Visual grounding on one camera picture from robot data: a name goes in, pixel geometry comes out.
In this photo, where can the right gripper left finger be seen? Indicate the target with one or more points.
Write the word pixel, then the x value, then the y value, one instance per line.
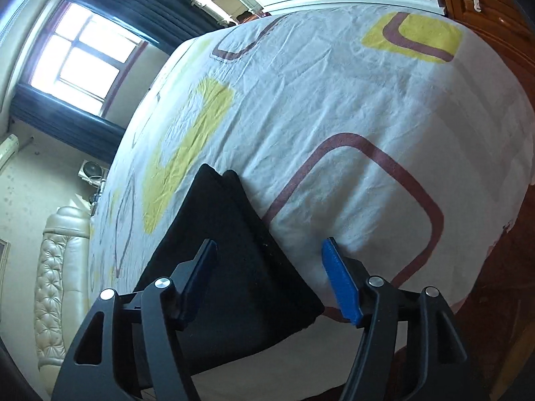
pixel 121 331

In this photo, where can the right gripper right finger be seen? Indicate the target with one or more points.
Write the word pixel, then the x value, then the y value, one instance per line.
pixel 410 347

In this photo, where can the black pants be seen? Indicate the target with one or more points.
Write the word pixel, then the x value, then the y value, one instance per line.
pixel 255 298

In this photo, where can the bedroom window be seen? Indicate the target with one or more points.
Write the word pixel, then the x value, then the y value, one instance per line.
pixel 83 58

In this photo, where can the cream tufted leather headboard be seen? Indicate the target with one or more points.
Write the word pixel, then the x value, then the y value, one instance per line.
pixel 61 293

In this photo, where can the patterned white bed sheet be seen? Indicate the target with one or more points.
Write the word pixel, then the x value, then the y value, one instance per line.
pixel 402 135

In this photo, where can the white box fan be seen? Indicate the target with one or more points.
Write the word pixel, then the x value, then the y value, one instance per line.
pixel 93 173

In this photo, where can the dark blue curtain left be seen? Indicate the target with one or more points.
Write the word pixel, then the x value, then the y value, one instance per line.
pixel 79 129

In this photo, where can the dark blue curtain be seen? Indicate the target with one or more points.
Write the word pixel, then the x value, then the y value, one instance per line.
pixel 166 24
pixel 79 129

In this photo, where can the wooden drawer dresser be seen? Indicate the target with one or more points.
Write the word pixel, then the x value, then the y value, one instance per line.
pixel 501 24

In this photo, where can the dark blue curtain right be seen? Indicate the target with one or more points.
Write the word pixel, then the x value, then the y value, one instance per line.
pixel 166 24

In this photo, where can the framed wall photo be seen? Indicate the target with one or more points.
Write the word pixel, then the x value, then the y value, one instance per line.
pixel 4 254

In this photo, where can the white wall air conditioner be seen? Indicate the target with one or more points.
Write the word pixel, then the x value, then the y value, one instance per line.
pixel 8 148

